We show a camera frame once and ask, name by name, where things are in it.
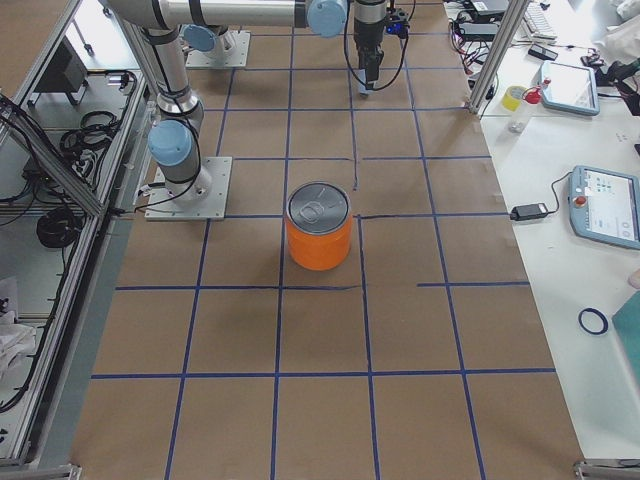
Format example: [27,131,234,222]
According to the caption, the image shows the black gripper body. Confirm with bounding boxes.
[354,32,384,85]

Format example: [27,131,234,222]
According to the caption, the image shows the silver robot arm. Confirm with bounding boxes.
[109,1,408,215]

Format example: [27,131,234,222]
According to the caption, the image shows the orange can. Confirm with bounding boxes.
[286,181,352,271]

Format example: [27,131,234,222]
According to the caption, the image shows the yellow tape roll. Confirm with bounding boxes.
[501,85,527,112]

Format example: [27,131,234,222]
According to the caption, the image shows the black smartphone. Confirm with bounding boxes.
[527,44,558,61]

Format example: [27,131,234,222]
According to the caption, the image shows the far teach pendant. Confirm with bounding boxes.
[538,60,600,116]

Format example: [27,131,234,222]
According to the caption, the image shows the teach pendant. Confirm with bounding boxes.
[538,60,600,116]
[568,165,639,250]

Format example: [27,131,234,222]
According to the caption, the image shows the black power adapter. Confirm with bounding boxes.
[509,203,549,222]

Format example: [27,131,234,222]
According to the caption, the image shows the near teach pendant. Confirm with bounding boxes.
[568,165,639,250]

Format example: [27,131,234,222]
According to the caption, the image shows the teal box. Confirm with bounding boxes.
[613,291,640,380]

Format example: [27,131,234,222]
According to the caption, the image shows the white cloth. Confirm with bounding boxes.
[0,277,39,381]

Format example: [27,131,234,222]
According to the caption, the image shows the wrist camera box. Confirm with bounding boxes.
[385,8,410,40]

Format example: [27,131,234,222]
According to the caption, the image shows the aluminium frame post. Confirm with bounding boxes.
[467,0,529,114]

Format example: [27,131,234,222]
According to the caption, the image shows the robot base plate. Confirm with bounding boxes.
[144,157,232,221]

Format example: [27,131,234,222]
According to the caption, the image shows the blue tape ring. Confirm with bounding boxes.
[578,307,610,336]

